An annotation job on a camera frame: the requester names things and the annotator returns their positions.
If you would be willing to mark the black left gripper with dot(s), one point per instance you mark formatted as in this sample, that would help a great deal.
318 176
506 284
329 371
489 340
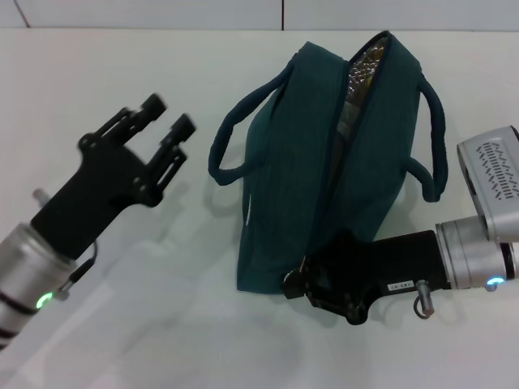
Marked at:
101 182

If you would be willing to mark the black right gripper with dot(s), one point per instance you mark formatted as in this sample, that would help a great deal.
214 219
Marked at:
389 263

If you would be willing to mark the dark teal fabric bag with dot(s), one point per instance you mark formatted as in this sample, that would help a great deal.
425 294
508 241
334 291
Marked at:
292 182

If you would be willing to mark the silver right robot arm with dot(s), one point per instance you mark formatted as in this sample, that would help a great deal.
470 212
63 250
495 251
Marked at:
470 255

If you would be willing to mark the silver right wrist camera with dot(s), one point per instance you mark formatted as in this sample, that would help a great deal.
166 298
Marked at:
498 182

